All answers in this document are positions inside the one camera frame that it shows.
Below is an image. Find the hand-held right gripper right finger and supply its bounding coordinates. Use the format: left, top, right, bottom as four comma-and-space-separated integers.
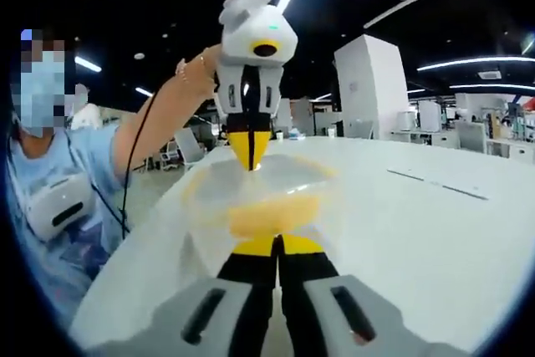
277, 234, 420, 357

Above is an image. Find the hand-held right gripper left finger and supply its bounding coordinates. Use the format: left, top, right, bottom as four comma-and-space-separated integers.
153, 235, 280, 357

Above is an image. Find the clear storage box lid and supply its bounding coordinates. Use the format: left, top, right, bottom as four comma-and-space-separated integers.
186, 153, 339, 206

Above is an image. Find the clear plastic bag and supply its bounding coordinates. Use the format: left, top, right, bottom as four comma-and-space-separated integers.
178, 153, 341, 252

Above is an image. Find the yellow plastic box latch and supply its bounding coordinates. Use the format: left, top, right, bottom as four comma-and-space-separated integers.
227, 196, 324, 242

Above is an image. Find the white box appliance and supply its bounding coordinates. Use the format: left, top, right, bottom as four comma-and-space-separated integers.
394, 110, 418, 132

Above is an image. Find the person's left hand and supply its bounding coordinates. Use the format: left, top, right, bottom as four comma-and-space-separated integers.
204, 43, 226, 79

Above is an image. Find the white office chair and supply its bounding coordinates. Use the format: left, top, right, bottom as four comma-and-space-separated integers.
160, 127, 206, 173

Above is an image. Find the white square pillar with sign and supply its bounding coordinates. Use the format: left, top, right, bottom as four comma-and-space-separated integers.
333, 33, 410, 141

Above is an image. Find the person in blue shirt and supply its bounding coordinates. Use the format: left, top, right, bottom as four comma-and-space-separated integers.
5, 122, 131, 321

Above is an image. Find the white chest-worn device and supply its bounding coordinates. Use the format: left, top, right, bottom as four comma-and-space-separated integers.
23, 171, 92, 243

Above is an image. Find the white monitor back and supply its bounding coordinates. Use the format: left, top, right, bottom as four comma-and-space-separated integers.
456, 120, 489, 154

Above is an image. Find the white low cabinet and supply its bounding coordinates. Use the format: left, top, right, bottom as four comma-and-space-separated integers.
486, 138, 535, 162

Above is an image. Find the black device cable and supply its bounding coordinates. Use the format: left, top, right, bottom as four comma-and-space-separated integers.
120, 92, 156, 237

